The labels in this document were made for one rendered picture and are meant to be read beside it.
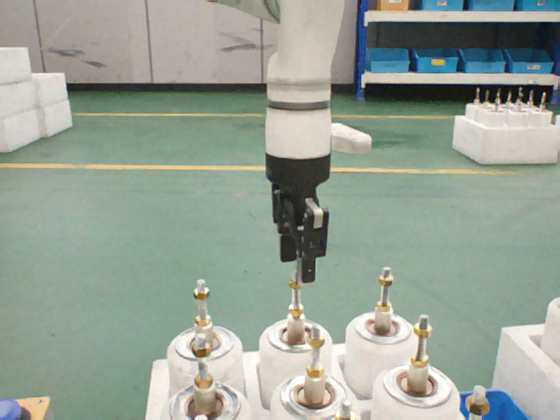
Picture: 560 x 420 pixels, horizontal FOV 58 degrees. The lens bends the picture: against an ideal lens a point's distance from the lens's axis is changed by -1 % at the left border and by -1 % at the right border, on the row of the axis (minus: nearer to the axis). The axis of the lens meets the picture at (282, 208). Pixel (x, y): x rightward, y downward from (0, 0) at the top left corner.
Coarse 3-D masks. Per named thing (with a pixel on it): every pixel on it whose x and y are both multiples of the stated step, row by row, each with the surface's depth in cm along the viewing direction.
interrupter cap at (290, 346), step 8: (280, 320) 69; (304, 320) 69; (272, 328) 68; (280, 328) 68; (304, 328) 68; (272, 336) 66; (280, 336) 66; (304, 336) 67; (272, 344) 64; (280, 344) 64; (288, 344) 64; (296, 344) 64; (304, 344) 64; (288, 352) 63; (296, 352) 63; (304, 352) 63
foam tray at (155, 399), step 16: (256, 352) 75; (336, 352) 75; (160, 368) 71; (256, 368) 72; (336, 368) 71; (160, 384) 68; (256, 384) 68; (160, 400) 65; (256, 400) 65; (368, 400) 65; (160, 416) 62; (256, 416) 62; (368, 416) 64
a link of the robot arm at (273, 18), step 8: (208, 0) 50; (216, 0) 49; (224, 0) 49; (232, 0) 49; (240, 0) 51; (248, 0) 53; (256, 0) 53; (264, 0) 53; (272, 0) 51; (240, 8) 53; (248, 8) 53; (256, 8) 54; (264, 8) 54; (272, 8) 52; (256, 16) 55; (264, 16) 55; (272, 16) 54
